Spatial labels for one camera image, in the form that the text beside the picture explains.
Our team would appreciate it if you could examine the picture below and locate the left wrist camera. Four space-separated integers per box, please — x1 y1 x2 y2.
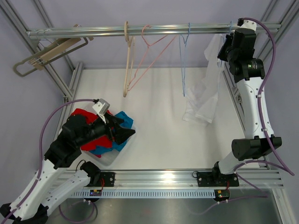
92 98 110 124

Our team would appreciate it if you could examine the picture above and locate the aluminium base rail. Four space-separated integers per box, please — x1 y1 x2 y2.
29 169 285 189

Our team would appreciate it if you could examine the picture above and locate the light blue hanger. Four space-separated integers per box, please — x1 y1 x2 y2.
179 23 191 97

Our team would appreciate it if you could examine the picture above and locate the white t shirt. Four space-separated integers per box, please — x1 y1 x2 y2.
183 34 224 126

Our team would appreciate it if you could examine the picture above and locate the pink hanger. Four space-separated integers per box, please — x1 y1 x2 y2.
128 24 177 92

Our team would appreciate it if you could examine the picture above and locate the blue t shirt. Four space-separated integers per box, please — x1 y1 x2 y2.
89 111 134 158

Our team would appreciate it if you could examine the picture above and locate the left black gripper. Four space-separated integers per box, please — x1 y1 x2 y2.
76 112 135 147

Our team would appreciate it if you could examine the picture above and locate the beige empty hanger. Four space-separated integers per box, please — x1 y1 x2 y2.
28 37 93 71

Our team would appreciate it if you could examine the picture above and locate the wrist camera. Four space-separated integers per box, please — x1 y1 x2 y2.
237 18 257 31
92 98 110 124

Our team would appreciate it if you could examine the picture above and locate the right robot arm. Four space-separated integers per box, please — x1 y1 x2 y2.
211 28 282 186

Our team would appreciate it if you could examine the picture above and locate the left aluminium frame post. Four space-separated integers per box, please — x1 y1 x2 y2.
0 0 84 145

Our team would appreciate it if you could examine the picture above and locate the white cable duct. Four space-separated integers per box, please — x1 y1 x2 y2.
67 189 216 199

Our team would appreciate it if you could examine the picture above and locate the beige plastic hanger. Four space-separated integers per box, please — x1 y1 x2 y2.
123 21 135 98

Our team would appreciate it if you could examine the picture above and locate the right aluminium frame post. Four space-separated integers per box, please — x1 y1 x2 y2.
223 0 299 133

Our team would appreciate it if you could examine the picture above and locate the aluminium hanging rail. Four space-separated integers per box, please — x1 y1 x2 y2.
26 22 281 38

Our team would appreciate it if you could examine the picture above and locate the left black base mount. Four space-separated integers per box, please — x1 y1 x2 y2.
89 172 115 187

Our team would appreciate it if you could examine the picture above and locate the aluminium frame post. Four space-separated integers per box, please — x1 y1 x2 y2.
0 0 84 145
223 0 299 133

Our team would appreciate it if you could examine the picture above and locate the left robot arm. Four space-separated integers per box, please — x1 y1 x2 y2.
0 114 135 224

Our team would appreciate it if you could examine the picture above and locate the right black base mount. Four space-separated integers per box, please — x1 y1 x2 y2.
192 171 240 187

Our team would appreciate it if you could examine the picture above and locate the red t shirt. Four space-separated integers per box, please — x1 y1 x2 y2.
71 108 113 151

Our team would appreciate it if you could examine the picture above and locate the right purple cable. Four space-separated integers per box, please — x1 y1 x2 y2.
240 16 295 176

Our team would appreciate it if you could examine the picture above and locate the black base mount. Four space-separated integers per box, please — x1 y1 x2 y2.
192 171 240 187
89 172 115 187

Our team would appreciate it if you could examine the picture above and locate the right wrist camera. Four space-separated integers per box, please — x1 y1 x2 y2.
237 18 257 31

